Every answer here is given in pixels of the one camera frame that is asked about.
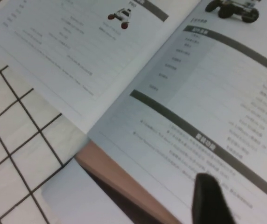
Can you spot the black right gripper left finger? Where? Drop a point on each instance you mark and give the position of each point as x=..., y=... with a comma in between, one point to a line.
x=210, y=203

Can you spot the white product catalogue book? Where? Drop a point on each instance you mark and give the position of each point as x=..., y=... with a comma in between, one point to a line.
x=194, y=93

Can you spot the white black-grid tablecloth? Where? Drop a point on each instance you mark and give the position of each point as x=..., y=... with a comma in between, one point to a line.
x=7, y=140

